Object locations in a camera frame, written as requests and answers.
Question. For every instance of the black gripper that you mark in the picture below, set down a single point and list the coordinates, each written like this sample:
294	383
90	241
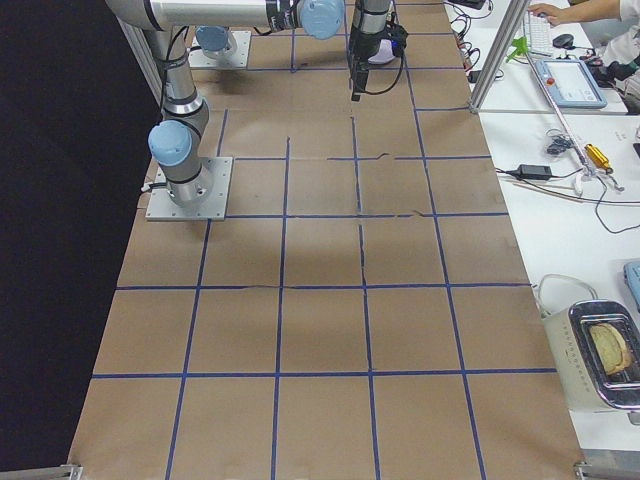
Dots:
361	48

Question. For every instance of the person forearm white sleeve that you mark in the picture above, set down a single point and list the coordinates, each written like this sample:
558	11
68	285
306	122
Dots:
595	10

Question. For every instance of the white plate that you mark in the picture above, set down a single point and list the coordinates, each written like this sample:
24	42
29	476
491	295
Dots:
385	54

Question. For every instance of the person hand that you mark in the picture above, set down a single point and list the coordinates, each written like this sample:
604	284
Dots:
552	14

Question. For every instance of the green plastic clip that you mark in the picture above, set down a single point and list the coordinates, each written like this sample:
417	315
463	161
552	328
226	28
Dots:
520	48

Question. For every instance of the black power adapter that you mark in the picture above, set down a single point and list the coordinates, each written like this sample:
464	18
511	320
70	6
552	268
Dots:
534	172

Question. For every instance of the white keyboard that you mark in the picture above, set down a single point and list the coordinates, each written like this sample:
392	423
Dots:
536	30

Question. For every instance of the wooden stick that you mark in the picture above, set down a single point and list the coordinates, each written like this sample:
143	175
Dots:
552	193

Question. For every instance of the black computer mouse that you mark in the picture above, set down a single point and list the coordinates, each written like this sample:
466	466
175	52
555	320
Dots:
563	41

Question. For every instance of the blue teach pendant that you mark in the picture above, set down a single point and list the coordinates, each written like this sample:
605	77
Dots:
570	83

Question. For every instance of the long metal rod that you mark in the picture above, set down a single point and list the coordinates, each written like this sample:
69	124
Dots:
560	110

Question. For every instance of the yellow tool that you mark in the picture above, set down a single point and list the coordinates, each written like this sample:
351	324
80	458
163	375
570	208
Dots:
599	159

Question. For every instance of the blue device at edge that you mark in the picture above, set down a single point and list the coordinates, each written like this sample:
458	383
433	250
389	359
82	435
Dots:
631	273

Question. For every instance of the cream toaster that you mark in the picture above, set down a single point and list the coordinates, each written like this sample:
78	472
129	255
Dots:
586	385

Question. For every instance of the bread slice in toaster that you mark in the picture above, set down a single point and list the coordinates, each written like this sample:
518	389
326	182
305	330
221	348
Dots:
611	347

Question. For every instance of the aluminium frame post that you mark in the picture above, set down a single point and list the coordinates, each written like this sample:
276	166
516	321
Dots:
495	57

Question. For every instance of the right corner metal bracket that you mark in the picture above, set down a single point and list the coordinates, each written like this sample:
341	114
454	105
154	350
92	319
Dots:
587	471

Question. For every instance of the corner metal bracket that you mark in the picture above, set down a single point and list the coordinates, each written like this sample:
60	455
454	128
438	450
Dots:
62	472
587	471

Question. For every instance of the left corner metal bracket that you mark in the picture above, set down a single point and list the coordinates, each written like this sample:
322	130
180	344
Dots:
62	472

